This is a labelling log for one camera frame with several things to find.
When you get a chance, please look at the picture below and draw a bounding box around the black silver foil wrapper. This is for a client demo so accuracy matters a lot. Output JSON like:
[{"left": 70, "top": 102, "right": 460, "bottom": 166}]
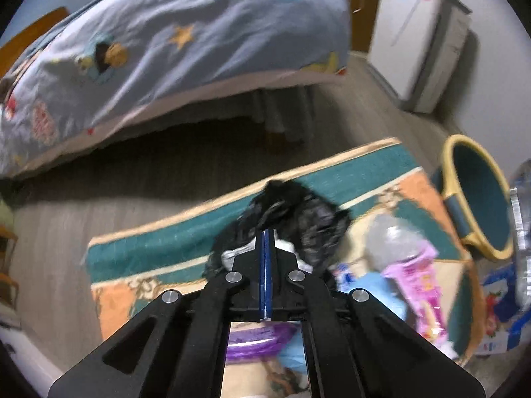
[{"left": 202, "top": 181, "right": 351, "bottom": 289}]

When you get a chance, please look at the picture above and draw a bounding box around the teal yellow trash basket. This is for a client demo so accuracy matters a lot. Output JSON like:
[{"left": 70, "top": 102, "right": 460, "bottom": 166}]
[{"left": 431, "top": 134, "right": 514, "bottom": 261}]

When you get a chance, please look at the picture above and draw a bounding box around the green beige patterned rug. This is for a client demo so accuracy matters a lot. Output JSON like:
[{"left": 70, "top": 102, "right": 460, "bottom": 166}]
[{"left": 84, "top": 136, "right": 486, "bottom": 398}]

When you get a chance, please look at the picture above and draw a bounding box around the pink printed snack wrapper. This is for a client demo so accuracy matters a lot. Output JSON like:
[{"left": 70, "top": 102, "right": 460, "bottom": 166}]
[{"left": 382, "top": 242, "right": 447, "bottom": 347}]

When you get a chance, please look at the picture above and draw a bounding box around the blue white printed box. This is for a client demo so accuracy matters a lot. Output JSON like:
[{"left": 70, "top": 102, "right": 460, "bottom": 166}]
[{"left": 475, "top": 263, "right": 530, "bottom": 356}]

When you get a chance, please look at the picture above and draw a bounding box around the small wooden shelf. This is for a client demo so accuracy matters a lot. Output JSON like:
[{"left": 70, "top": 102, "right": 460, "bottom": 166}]
[{"left": 0, "top": 225, "right": 22, "bottom": 330}]

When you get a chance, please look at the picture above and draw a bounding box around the white air purifier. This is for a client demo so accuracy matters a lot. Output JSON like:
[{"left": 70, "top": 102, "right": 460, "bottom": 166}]
[{"left": 367, "top": 0, "right": 472, "bottom": 114}]

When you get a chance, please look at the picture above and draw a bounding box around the bed with grey skirt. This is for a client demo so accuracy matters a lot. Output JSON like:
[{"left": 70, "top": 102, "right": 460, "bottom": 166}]
[{"left": 0, "top": 0, "right": 354, "bottom": 183}]

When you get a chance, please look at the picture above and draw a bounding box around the blue cartoon print duvet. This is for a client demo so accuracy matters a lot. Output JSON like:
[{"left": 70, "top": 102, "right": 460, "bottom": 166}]
[{"left": 0, "top": 0, "right": 353, "bottom": 179}]

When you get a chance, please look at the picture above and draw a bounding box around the wooden bed headboard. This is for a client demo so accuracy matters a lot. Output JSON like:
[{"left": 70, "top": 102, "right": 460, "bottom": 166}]
[{"left": 0, "top": 6, "right": 69, "bottom": 77}]

